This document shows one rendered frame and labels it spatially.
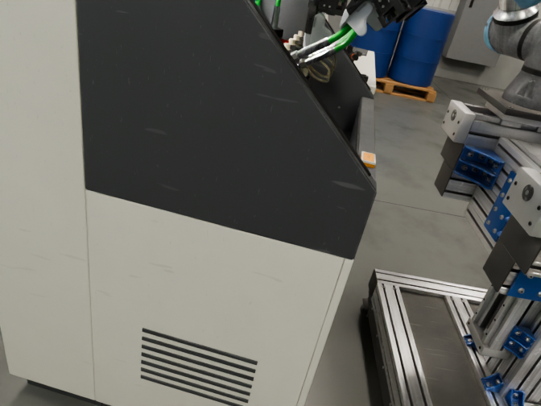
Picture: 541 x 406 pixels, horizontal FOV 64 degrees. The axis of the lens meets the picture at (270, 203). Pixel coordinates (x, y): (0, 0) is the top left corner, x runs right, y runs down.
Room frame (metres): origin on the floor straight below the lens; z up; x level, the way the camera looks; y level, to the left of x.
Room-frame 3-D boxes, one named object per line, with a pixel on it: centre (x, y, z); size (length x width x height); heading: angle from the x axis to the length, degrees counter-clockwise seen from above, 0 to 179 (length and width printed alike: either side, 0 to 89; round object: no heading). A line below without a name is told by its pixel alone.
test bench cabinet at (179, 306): (1.08, 0.07, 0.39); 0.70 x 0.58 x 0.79; 174
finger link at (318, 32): (1.05, -0.03, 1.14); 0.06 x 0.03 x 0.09; 84
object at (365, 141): (1.05, -0.20, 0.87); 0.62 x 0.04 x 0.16; 174
